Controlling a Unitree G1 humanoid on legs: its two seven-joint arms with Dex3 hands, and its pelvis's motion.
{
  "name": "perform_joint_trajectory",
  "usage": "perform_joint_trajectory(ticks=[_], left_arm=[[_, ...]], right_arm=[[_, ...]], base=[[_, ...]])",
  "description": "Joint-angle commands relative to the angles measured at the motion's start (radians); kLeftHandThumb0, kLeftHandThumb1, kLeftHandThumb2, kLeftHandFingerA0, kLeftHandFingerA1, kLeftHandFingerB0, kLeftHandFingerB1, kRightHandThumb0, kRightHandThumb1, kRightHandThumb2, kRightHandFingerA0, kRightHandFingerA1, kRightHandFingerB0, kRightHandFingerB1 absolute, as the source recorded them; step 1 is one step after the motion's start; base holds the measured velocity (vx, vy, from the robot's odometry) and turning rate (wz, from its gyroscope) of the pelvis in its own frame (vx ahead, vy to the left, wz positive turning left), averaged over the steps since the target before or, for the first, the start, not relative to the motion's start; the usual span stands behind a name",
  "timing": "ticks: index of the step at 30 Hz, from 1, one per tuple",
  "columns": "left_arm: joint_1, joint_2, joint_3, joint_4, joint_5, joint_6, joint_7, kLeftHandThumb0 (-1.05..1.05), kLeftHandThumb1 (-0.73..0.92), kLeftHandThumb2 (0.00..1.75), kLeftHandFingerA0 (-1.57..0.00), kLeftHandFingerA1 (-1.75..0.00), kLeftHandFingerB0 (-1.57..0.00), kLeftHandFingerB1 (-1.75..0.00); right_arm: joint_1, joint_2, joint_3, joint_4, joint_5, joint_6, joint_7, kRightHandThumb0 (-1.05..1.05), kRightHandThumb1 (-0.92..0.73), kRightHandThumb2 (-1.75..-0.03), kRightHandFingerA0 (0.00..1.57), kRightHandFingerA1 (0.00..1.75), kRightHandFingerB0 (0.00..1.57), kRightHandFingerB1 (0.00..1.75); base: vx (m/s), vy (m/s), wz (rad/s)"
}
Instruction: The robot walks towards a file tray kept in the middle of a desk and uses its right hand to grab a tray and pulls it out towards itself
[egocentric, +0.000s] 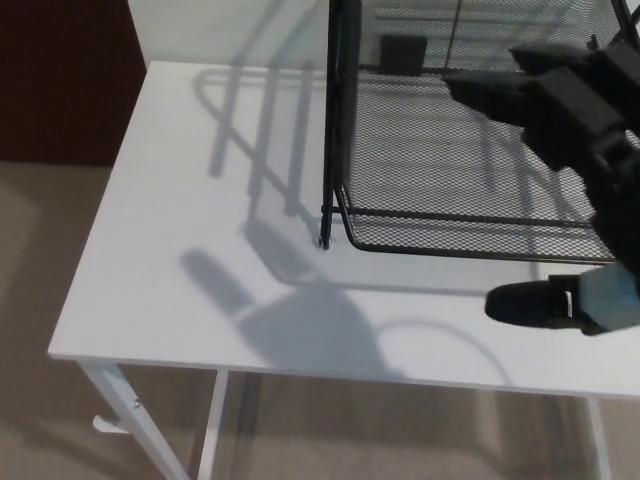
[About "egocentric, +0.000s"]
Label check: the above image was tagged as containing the black metal file rack frame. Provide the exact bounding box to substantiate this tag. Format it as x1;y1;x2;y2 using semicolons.
317;0;636;251

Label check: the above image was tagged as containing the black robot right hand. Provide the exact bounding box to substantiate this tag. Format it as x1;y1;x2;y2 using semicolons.
442;43;640;337

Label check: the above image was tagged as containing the black rectangular plate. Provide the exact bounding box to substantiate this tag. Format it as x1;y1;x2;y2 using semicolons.
379;34;427;77

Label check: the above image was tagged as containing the white panelled closet front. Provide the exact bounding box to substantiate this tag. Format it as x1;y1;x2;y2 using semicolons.
127;0;640;76

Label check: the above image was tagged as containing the white metal desk frame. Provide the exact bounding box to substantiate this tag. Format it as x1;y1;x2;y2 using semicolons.
82;362;231;480

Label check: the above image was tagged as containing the black metal mesh file tray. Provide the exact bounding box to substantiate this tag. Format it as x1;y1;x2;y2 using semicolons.
357;63;601;226
339;0;631;265

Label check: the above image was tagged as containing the dark brown wooden cabinet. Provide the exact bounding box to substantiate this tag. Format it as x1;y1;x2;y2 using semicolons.
0;0;147;169

